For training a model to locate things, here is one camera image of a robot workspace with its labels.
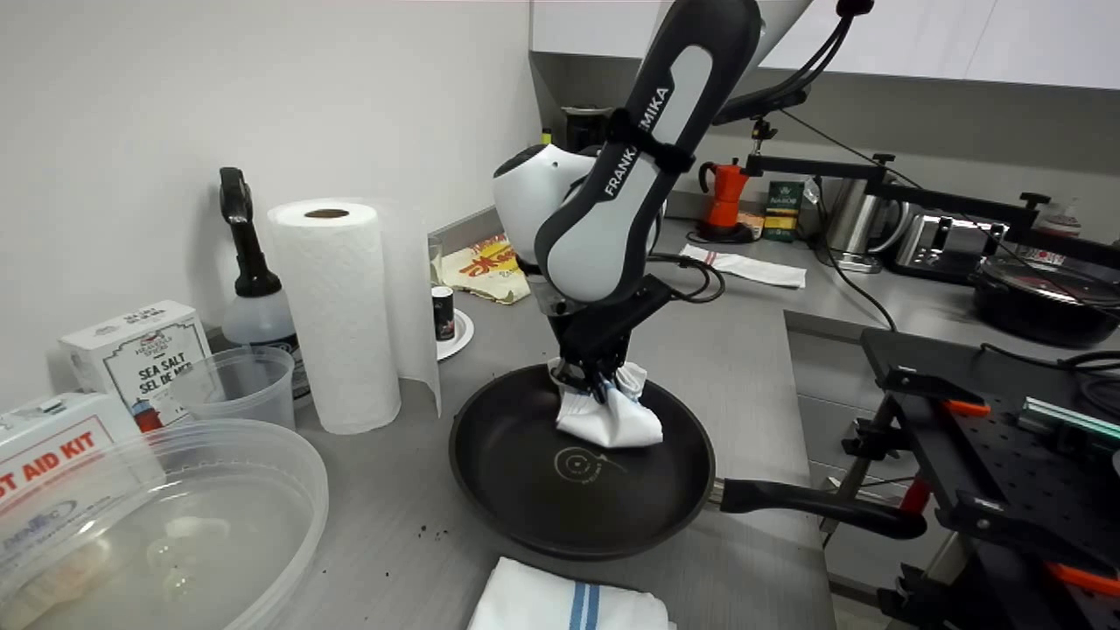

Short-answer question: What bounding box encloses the small clear plastic container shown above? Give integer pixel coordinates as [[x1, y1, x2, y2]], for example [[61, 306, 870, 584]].
[[188, 345, 298, 434]]

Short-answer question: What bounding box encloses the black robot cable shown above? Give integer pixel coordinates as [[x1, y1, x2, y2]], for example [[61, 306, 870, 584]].
[[643, 248, 729, 310]]

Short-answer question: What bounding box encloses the dark spice jar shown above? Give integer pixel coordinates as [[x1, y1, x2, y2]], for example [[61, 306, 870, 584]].
[[428, 283, 459, 346]]

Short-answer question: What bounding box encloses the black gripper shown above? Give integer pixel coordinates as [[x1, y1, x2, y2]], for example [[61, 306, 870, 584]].
[[551, 283, 678, 399]]

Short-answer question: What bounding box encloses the black round cooker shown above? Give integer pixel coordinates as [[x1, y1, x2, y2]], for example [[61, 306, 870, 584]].
[[972, 248, 1120, 349]]

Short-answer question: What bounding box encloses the white first aid kit box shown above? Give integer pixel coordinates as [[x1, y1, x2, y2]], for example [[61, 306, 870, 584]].
[[0, 392, 168, 555]]

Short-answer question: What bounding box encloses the white blue-striped tea towel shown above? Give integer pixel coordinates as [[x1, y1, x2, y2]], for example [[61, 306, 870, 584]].
[[551, 356, 670, 453], [467, 555, 678, 630]]

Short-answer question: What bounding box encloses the steel toaster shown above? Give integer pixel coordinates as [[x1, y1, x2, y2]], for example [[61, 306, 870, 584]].
[[889, 207, 1008, 283]]

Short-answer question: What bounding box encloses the black clamp with orange handle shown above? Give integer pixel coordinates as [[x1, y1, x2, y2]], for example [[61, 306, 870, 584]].
[[874, 558, 1120, 630], [839, 362, 995, 465]]

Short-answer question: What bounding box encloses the green yellow box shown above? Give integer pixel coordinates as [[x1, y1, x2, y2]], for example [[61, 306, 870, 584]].
[[763, 179, 813, 243]]

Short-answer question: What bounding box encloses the large clear plastic bowl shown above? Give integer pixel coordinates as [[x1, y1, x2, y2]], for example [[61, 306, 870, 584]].
[[0, 417, 331, 630]]

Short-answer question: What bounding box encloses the spray bottle with black trigger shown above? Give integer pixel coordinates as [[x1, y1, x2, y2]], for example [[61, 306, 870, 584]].
[[214, 164, 298, 346]]

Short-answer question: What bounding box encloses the red moka pot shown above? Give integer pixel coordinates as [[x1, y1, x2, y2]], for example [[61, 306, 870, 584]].
[[698, 158, 749, 243]]

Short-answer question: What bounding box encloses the teal white flat bar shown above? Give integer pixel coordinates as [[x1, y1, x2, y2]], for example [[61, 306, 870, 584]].
[[1023, 396, 1120, 441]]

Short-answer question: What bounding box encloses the black perforated robot table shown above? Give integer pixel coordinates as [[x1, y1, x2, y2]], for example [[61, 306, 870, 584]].
[[835, 329, 1120, 630]]

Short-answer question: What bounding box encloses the white round plate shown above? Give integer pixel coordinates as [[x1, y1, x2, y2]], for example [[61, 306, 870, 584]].
[[429, 306, 481, 366]]

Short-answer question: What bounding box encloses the black frying pan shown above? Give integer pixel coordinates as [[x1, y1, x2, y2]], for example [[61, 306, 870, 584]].
[[445, 362, 930, 564]]

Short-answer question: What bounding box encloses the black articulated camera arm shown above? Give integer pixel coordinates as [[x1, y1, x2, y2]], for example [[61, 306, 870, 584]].
[[746, 150, 1120, 268]]

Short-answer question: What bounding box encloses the white sea salt box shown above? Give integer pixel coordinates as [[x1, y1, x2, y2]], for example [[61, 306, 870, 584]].
[[54, 298, 223, 434]]

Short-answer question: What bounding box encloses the white paper towel roll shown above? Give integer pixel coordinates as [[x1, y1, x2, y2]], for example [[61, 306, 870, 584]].
[[263, 198, 449, 439]]

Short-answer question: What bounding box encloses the steel kettle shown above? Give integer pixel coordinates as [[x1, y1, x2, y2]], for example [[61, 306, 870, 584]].
[[828, 179, 896, 264]]

